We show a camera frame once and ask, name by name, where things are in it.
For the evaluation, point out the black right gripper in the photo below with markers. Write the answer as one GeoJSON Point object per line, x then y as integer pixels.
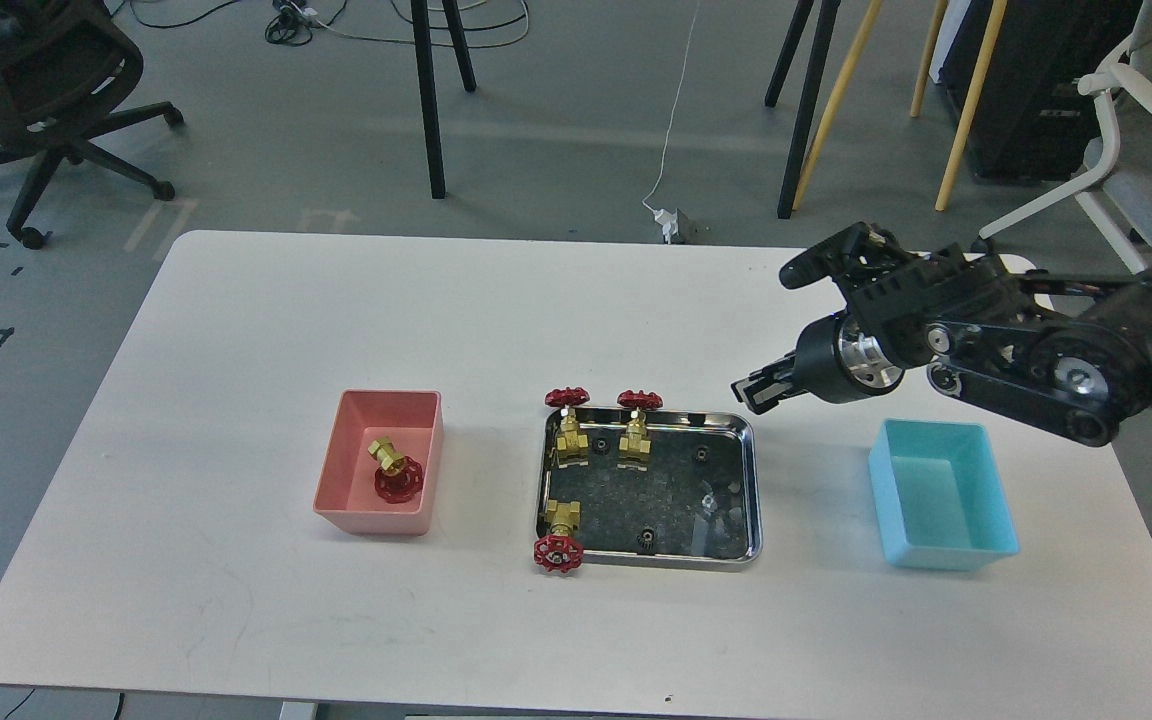
{"type": "Point", "coordinates": [834, 360]}

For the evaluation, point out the brass valve red handwheel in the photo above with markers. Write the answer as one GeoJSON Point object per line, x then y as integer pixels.
{"type": "Point", "coordinates": [399, 477]}

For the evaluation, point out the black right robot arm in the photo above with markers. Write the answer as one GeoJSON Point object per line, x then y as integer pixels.
{"type": "Point", "coordinates": [1069, 354]}

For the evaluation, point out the brass valve back right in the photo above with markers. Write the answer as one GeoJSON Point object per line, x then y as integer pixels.
{"type": "Point", "coordinates": [635, 447]}

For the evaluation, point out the brass valve back left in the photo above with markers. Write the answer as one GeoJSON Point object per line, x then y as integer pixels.
{"type": "Point", "coordinates": [571, 444]}

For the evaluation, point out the blue plastic box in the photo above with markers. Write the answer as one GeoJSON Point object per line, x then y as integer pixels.
{"type": "Point", "coordinates": [940, 502]}

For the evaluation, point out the brass valve front left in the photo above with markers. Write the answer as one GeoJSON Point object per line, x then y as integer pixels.
{"type": "Point", "coordinates": [558, 549]}

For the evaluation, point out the pink plastic box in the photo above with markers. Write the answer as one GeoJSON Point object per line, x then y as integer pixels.
{"type": "Point", "coordinates": [345, 493]}

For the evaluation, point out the shiny metal tray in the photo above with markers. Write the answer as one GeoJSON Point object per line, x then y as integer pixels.
{"type": "Point", "coordinates": [705, 515]}

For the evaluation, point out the black cabinet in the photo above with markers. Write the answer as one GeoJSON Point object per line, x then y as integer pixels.
{"type": "Point", "coordinates": [1031, 124]}

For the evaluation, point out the black tripod leg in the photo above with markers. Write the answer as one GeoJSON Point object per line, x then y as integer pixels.
{"type": "Point", "coordinates": [423, 47]}

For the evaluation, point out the black office chair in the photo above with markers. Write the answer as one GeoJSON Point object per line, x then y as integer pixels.
{"type": "Point", "coordinates": [65, 70]}

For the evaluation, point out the black camera module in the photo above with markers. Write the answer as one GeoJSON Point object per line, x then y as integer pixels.
{"type": "Point", "coordinates": [859, 253]}

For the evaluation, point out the white power adapter with cable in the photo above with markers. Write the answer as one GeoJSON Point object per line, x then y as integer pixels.
{"type": "Point", "coordinates": [669, 221]}

